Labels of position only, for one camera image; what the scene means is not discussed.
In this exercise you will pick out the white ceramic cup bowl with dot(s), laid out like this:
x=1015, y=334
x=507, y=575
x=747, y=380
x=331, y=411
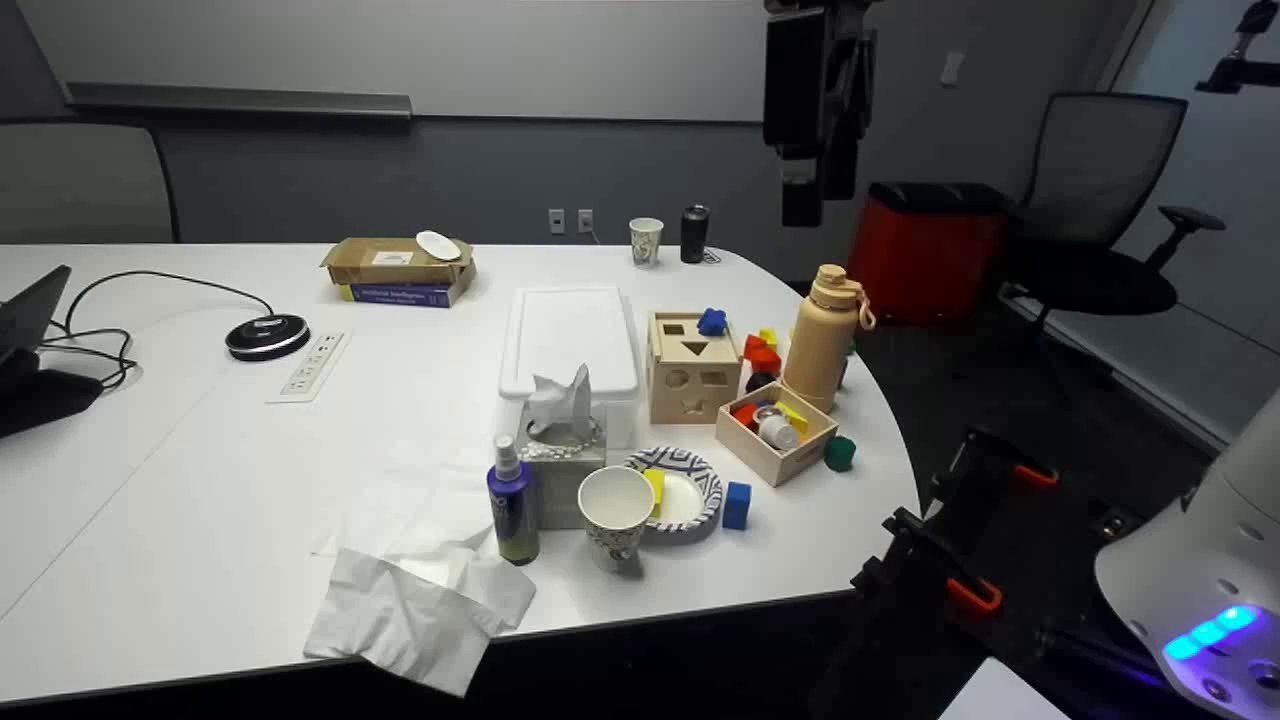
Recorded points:
x=613, y=500

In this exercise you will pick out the black round speaker puck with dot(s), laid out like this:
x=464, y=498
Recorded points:
x=266, y=339

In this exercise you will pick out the white toy cylinder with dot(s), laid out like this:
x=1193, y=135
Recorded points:
x=774, y=431

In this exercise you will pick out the white tape roll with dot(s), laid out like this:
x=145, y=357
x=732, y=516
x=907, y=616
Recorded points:
x=438, y=247

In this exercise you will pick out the grey patterned tissue box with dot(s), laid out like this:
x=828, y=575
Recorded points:
x=567, y=465

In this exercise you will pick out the brown cardboard box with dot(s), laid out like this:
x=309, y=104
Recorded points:
x=384, y=262

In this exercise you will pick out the black tumbler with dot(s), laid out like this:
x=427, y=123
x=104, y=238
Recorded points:
x=694, y=235

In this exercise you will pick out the wooden shape sorter box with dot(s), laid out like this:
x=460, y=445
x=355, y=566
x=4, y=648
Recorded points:
x=691, y=380

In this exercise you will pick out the white paper sheet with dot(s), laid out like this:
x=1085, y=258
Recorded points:
x=1000, y=695

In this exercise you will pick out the blue toy block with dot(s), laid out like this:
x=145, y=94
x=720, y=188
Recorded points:
x=712, y=322

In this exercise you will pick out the blue book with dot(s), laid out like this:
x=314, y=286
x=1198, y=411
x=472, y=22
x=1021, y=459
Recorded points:
x=403, y=295

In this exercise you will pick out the patterned paper cup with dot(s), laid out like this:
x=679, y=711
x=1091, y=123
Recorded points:
x=646, y=240

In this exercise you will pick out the beige water bottle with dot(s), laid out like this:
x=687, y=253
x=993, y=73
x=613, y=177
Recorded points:
x=823, y=347

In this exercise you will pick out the green toy block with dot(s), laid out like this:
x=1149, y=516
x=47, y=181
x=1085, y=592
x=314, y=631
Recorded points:
x=837, y=455

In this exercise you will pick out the yellow rectangular block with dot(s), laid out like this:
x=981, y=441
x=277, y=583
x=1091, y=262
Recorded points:
x=654, y=491

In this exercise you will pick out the small wooden tray box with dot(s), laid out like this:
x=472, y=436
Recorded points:
x=781, y=460

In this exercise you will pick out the blue rectangular block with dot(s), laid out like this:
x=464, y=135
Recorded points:
x=739, y=505

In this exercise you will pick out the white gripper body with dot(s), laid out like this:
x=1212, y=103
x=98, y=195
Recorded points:
x=796, y=80

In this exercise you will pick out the black mesh office chair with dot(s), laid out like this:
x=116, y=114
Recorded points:
x=1102, y=166

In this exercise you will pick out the yellow notched toy block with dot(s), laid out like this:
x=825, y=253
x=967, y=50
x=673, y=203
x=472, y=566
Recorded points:
x=771, y=339

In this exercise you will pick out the white light switch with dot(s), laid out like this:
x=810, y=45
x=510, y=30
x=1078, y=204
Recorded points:
x=949, y=69

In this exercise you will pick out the black wall bracket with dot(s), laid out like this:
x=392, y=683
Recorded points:
x=1245, y=60

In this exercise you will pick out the red bin black lid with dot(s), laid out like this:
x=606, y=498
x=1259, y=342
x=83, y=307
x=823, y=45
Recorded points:
x=925, y=262

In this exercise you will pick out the white wall outlet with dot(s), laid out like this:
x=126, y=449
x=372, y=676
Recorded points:
x=586, y=217
x=557, y=217

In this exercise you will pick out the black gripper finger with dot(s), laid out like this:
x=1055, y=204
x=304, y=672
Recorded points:
x=840, y=166
x=802, y=195

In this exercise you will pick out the red toy block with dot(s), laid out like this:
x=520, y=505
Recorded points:
x=762, y=362

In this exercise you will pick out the orange toy block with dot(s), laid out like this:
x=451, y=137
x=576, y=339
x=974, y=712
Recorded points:
x=742, y=415

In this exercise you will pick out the black stand orange clamps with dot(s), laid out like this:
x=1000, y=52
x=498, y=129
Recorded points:
x=920, y=587

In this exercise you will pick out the white power strip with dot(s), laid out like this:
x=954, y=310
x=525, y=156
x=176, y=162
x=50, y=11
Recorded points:
x=309, y=366

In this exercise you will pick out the white wall whiteboard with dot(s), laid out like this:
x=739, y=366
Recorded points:
x=403, y=45

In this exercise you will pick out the black laptop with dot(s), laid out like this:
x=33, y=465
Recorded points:
x=28, y=322

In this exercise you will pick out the blue white patterned plate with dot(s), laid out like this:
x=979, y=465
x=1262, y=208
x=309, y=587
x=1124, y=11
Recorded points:
x=691, y=505

